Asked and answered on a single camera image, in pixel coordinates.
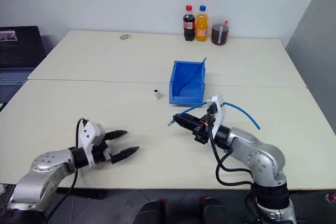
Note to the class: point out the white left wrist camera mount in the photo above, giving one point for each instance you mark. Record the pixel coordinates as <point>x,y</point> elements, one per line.
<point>90,132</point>

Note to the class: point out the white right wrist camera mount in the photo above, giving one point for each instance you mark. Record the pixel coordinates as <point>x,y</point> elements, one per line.
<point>220,113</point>

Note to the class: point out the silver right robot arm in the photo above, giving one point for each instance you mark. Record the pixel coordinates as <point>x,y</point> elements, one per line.
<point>262,161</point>

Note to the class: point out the clear cup with dark liquid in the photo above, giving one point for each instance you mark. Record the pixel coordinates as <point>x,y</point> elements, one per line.
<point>220,33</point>

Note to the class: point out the black laptop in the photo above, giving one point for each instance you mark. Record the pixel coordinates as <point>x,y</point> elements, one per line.
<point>21,51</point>

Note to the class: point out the red and white object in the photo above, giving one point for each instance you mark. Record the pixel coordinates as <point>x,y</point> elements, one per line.
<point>331,197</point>

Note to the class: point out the orange soda bottle blue cap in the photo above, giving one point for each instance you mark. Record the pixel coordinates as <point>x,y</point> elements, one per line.
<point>202,27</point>

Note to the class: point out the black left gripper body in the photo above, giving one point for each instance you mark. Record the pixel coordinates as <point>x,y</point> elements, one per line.
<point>101,153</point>

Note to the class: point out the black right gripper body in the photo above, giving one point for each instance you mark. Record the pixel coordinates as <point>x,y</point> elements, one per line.
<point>203,132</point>

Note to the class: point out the blue plastic bin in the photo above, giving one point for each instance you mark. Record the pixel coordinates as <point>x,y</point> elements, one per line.
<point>187,99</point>

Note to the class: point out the small grey coupler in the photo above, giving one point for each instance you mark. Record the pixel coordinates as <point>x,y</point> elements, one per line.
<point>124,36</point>

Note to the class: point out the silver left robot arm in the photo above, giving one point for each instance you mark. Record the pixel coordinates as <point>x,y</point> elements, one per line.
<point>44,169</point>

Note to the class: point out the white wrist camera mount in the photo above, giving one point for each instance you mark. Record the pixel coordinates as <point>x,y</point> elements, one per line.
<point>90,132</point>
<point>220,113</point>

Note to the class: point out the cola bottle red cap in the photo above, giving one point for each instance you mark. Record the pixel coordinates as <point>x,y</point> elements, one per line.
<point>189,24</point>

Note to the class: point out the dark rounded shape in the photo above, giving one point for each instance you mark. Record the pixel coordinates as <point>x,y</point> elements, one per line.
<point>152,212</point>
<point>214,211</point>

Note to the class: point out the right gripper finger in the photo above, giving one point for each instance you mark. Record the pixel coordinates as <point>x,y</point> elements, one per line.
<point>187,119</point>
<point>189,127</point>

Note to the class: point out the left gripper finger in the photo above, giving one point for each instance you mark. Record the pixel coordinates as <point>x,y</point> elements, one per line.
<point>115,134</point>
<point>124,153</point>

